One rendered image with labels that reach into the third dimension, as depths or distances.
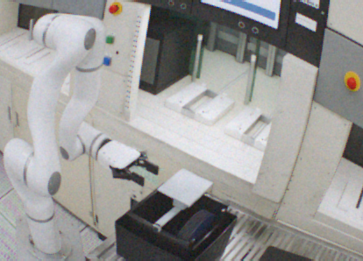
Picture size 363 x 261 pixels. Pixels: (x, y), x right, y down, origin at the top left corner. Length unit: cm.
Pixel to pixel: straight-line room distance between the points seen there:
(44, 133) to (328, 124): 88
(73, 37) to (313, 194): 101
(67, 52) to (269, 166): 81
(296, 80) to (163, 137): 67
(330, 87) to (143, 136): 84
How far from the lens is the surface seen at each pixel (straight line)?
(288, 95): 142
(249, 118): 197
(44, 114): 115
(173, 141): 181
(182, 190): 128
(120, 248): 144
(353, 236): 170
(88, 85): 132
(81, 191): 236
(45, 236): 138
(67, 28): 109
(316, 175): 156
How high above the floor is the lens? 192
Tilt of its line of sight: 34 degrees down
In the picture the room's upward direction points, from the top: 9 degrees clockwise
